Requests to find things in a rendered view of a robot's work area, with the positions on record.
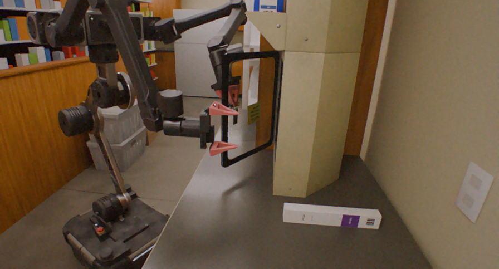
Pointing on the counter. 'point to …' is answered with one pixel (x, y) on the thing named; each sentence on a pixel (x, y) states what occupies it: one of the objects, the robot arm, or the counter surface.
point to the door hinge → (277, 96)
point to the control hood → (270, 27)
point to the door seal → (228, 101)
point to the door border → (225, 96)
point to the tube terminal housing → (317, 86)
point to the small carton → (268, 2)
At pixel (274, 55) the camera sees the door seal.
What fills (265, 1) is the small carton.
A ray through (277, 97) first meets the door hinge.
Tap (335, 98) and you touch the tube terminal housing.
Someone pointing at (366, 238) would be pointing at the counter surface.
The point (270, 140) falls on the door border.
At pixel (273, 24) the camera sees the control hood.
